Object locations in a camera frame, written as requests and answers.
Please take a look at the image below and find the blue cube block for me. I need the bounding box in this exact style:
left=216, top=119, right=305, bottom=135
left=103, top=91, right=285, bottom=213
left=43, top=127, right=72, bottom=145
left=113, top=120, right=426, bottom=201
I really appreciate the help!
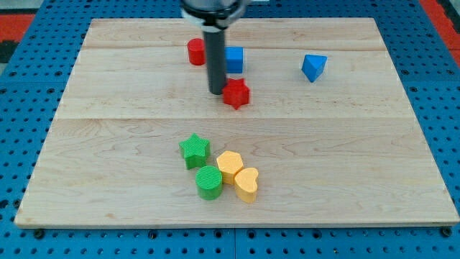
left=225, top=46, right=244, bottom=73

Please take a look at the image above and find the yellow hexagon block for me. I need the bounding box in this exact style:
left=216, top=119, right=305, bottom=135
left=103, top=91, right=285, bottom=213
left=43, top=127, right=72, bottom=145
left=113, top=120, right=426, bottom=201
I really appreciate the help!
left=216, top=150, right=244, bottom=185

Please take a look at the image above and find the green star block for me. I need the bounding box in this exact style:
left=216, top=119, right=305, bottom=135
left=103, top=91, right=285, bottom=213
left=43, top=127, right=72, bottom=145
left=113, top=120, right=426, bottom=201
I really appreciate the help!
left=179, top=133, right=211, bottom=170

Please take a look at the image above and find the green cylinder block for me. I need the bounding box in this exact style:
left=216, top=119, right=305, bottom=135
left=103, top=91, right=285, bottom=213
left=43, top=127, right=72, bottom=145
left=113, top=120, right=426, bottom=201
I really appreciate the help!
left=195, top=165, right=223, bottom=200

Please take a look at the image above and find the red cylinder block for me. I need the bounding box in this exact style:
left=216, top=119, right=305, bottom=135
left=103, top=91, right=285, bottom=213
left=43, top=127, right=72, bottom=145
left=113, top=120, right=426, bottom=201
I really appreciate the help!
left=187, top=38, right=206, bottom=65

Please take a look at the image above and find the red star block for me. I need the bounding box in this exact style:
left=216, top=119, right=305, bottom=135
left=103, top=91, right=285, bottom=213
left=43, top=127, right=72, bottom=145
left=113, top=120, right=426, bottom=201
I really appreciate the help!
left=222, top=78, right=250, bottom=110

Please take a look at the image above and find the blue triangular prism block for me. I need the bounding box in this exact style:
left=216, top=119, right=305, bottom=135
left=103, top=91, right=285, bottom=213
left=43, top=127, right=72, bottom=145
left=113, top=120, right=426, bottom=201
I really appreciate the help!
left=301, top=54, right=328, bottom=83

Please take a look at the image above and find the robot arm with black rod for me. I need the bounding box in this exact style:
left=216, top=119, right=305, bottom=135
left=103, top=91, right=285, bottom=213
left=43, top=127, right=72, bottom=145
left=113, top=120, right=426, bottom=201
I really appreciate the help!
left=180, top=0, right=251, bottom=95

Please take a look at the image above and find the yellow heart block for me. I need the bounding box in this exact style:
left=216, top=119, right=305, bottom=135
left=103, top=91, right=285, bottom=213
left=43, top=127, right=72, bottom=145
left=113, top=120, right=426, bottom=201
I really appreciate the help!
left=234, top=168, right=259, bottom=204

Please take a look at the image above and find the wooden board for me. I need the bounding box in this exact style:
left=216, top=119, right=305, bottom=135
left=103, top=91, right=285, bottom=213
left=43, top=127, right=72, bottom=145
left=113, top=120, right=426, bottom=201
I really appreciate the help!
left=15, top=18, right=459, bottom=229

